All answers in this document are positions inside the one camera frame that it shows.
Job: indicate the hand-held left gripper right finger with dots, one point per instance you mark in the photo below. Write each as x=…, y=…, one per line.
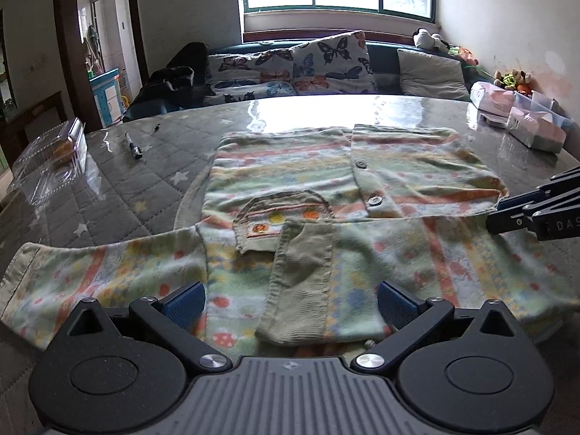
x=394, y=303

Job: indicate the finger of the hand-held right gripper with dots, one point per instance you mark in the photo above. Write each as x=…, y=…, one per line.
x=510, y=224
x=521, y=201

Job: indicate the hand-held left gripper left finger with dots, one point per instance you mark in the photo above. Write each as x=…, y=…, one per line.
x=185, y=301

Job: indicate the green printed child's shirt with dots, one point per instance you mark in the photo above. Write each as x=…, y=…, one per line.
x=408, y=253

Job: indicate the pink white tissue pack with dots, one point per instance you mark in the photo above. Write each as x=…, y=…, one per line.
x=491, y=99
x=537, y=131

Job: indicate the small flat grey box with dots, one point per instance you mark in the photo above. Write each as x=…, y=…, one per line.
x=493, y=120

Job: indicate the clear plastic storage box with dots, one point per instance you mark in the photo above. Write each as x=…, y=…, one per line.
x=550, y=106

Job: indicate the orange plush toy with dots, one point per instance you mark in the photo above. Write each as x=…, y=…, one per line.
x=523, y=89

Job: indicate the brown bear plush toy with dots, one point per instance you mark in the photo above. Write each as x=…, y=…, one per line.
x=522, y=78

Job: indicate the grey pillow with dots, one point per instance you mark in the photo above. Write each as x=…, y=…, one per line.
x=430, y=75

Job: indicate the pink plush toy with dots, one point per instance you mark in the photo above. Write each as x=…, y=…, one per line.
x=464, y=55

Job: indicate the black marker pen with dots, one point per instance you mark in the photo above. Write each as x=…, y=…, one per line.
x=134, y=147

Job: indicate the panda plush toy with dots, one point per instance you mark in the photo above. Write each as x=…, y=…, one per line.
x=428, y=40

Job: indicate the blue sofa bench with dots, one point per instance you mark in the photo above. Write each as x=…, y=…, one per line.
x=385, y=61

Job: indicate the clear plastic clamshell container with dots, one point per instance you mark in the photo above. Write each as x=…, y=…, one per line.
x=50, y=158

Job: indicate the blue cabinet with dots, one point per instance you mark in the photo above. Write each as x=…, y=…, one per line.
x=106, y=97

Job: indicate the black clothing pile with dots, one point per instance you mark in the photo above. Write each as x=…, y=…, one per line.
x=172, y=77

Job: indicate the large butterfly print pillow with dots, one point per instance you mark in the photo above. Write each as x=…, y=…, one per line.
x=335, y=63

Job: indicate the dark wooden side table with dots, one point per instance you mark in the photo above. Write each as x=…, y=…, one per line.
x=31, y=122

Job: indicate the dark wooden door frame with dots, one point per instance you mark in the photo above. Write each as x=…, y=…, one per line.
x=68, y=45

